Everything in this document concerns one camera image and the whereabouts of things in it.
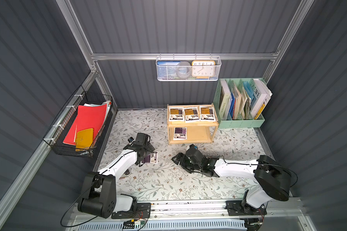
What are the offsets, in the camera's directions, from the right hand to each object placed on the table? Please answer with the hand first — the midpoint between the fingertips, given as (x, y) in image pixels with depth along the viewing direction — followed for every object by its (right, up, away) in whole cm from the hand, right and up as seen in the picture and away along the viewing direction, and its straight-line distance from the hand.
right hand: (176, 160), depth 82 cm
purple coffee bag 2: (+2, +14, +19) cm, 24 cm away
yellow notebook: (-44, +14, -14) cm, 48 cm away
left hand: (-20, +4, +7) cm, 21 cm away
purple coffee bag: (-15, -1, +9) cm, 18 cm away
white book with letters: (+57, +40, +12) cm, 71 cm away
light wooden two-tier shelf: (+9, +22, +2) cm, 24 cm away
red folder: (-45, +25, -9) cm, 52 cm away
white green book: (+33, +37, +15) cm, 51 cm away
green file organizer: (+44, +36, +16) cm, 59 cm away
